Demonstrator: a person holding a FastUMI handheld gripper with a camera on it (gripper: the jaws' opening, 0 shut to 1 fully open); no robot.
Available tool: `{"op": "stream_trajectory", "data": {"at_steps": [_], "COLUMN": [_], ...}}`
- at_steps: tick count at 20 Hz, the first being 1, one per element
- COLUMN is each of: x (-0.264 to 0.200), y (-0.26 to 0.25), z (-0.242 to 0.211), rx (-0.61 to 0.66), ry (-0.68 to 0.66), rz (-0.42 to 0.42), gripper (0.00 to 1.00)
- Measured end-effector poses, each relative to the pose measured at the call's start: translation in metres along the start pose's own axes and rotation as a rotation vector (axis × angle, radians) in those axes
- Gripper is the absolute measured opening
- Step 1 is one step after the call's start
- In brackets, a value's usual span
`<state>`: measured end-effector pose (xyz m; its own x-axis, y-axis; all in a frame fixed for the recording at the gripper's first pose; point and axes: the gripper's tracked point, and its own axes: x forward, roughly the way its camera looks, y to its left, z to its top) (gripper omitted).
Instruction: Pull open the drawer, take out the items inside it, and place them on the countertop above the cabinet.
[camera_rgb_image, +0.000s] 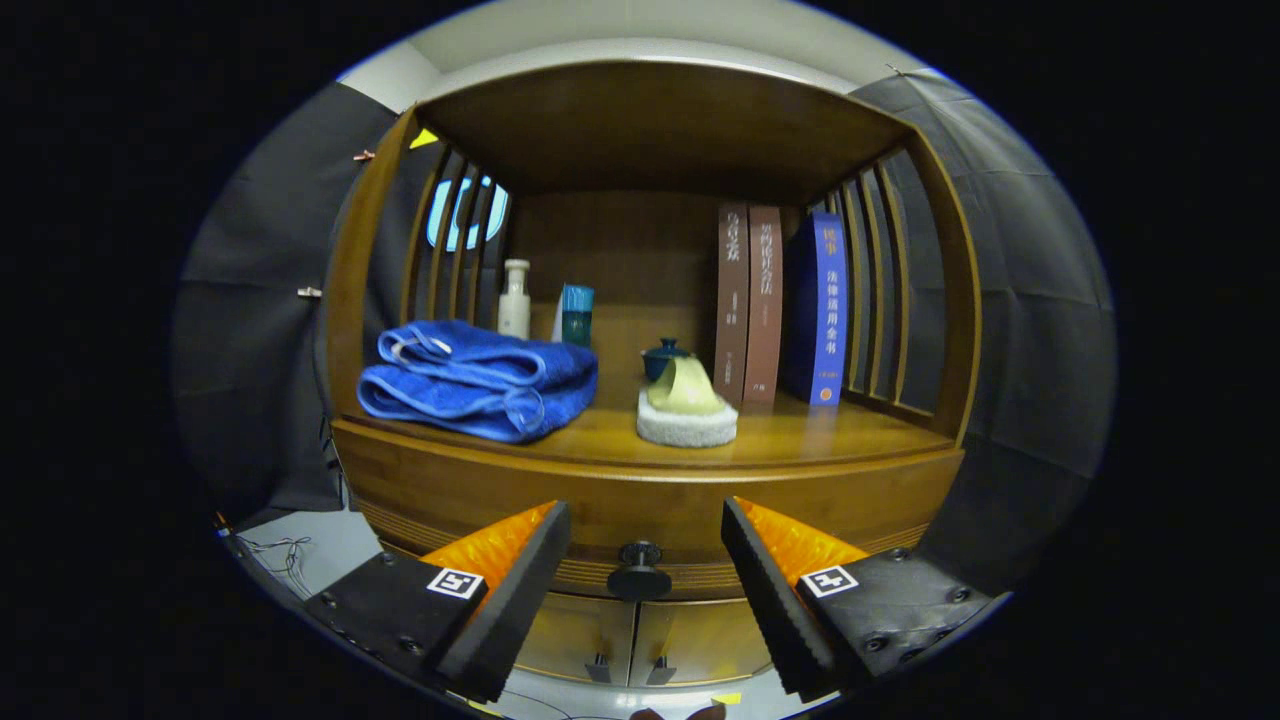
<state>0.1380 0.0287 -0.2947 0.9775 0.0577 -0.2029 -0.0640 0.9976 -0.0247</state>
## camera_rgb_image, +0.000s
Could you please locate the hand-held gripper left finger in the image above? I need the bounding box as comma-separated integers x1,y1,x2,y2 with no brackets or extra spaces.
305,500,573,704

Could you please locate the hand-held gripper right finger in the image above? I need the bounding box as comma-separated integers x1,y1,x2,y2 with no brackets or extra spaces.
720,497,1011,701

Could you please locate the wooden drawer with black knob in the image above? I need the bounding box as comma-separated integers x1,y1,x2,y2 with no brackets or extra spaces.
340,450,961,603

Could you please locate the white sponge with yellow handle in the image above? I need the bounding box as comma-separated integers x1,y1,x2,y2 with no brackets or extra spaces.
636,355,739,449

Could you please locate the wooden cabinet door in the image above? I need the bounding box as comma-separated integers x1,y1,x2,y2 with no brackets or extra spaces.
630,598,776,686
515,590,638,686

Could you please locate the wooden countertop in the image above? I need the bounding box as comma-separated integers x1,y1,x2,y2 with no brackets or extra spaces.
332,370,956,471

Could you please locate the wooden cabinet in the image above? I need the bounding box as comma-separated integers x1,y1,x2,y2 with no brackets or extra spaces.
322,60,983,691

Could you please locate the folded blue towel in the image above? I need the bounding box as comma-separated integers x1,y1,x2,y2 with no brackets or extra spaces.
357,319,599,444

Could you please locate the dark blue lidded teacup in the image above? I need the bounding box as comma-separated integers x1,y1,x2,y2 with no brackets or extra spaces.
641,338,693,384

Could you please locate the blue capped bottle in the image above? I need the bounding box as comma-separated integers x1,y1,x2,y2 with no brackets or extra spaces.
560,284,595,348

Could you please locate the white pump bottle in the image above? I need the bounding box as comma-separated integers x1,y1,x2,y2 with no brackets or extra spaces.
497,259,532,341

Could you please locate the reddish brown book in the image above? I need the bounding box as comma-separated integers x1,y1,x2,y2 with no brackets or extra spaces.
744,206,784,404

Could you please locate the dark brown book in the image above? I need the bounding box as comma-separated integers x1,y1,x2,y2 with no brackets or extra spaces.
713,203,751,406

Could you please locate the blue book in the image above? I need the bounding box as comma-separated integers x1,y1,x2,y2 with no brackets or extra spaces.
785,211,849,407

